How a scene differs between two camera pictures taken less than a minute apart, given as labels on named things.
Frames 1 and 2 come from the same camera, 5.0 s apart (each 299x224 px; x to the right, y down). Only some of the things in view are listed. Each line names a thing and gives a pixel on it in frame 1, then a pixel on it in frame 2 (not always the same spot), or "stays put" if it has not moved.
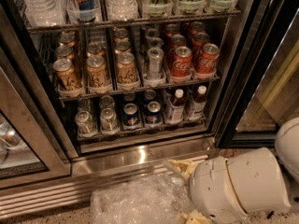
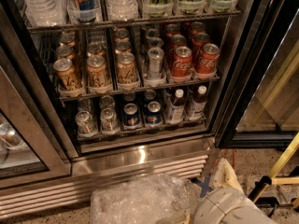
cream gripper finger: x=185 y=167 to x=224 y=175
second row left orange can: x=64 y=51 stays put
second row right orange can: x=121 y=47 stays put
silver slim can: x=155 y=60 stays put
